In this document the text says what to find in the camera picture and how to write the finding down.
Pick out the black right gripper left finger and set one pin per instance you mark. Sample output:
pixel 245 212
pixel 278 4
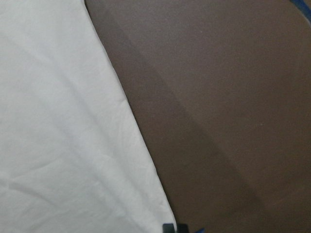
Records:
pixel 168 228

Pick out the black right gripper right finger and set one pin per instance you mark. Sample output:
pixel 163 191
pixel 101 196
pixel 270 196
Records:
pixel 182 228

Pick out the cream long sleeve shirt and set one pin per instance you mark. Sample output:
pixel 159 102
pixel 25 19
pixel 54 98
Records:
pixel 72 158

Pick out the crossing blue tape strip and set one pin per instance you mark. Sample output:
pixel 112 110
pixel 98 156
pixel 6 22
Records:
pixel 201 230

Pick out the long blue tape strip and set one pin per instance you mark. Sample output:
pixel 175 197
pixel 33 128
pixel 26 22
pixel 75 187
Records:
pixel 303 8

